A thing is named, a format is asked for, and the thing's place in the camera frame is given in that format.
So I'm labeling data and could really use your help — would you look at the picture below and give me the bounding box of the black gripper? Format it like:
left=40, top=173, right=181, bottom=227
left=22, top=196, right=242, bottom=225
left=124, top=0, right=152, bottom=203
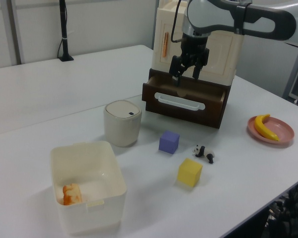
left=168, top=32, right=211, bottom=87

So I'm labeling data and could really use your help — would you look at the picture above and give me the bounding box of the black white panda toy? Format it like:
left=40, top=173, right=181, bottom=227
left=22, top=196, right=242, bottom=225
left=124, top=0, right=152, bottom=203
left=192, top=145, right=216, bottom=165

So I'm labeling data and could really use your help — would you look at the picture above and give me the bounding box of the dark brown drawer cabinet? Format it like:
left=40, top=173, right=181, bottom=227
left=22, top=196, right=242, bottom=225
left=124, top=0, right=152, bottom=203
left=145, top=68, right=235, bottom=129

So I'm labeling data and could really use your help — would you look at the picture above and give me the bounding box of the yellow toy banana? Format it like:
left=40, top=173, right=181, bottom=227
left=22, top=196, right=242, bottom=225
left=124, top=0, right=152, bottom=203
left=253, top=114, right=280, bottom=142

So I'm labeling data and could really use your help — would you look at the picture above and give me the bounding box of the orange toy bread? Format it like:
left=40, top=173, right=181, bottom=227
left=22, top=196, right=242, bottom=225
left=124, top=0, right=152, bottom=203
left=62, top=182, right=83, bottom=206

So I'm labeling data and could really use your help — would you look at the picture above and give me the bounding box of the cream plastic storage cabinet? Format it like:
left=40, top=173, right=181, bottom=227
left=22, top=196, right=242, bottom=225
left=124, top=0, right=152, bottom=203
left=151, top=0, right=244, bottom=86

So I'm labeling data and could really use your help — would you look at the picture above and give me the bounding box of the purple cube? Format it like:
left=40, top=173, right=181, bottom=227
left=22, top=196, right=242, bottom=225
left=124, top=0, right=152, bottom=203
left=158, top=130, right=180, bottom=155

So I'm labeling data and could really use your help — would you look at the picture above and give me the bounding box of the beige lidded trash can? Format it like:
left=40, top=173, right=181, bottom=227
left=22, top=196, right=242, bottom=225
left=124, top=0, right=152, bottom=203
left=103, top=100, right=143, bottom=147

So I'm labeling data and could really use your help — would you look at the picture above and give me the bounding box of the yellow cube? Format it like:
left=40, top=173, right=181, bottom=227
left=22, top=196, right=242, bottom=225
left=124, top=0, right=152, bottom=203
left=177, top=158, right=203, bottom=187

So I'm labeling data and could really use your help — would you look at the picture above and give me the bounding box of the pink plate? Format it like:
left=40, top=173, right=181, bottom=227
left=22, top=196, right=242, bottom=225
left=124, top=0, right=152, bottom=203
left=247, top=116, right=295, bottom=147

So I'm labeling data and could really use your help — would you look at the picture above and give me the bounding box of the black pole stand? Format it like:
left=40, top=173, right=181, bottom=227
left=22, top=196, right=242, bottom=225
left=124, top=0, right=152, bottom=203
left=58, top=0, right=75, bottom=62

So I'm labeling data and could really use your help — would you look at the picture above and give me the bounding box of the cream open plastic bin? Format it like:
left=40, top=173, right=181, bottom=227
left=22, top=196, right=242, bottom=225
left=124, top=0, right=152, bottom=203
left=50, top=140, right=128, bottom=236

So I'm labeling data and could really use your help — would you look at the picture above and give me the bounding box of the black clutter under table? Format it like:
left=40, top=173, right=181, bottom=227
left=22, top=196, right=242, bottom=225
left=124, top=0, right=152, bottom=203
left=264, top=173, right=298, bottom=238

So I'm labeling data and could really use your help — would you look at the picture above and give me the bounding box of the orange wooden door handle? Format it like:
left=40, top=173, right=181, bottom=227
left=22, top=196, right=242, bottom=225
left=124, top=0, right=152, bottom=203
left=162, top=31, right=170, bottom=58

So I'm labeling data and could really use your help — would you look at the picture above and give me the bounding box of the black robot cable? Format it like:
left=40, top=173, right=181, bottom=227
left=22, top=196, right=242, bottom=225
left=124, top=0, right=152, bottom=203
left=170, top=0, right=187, bottom=43

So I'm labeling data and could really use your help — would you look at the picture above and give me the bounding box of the brown drawer with white handle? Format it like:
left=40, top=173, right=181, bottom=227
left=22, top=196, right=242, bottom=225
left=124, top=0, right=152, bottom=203
left=142, top=75, right=227, bottom=129

